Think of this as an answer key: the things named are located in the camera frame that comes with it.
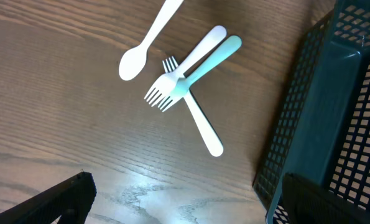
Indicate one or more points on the white plastic fork lower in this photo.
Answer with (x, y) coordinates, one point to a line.
(208, 134)

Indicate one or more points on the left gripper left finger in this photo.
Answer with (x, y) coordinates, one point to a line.
(67, 202)

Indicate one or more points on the white plastic fork upper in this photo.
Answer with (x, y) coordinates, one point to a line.
(167, 82)

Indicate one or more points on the mint green plastic fork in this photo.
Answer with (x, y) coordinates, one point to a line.
(182, 88)

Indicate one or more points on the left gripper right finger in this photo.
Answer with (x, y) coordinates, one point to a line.
(318, 202)

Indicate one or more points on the dark green plastic basket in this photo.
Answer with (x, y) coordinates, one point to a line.
(321, 130)

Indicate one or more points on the white plastic spoon left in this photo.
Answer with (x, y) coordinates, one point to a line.
(134, 59)

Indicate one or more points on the white plastic fork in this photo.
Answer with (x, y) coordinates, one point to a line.
(208, 134)
(167, 82)

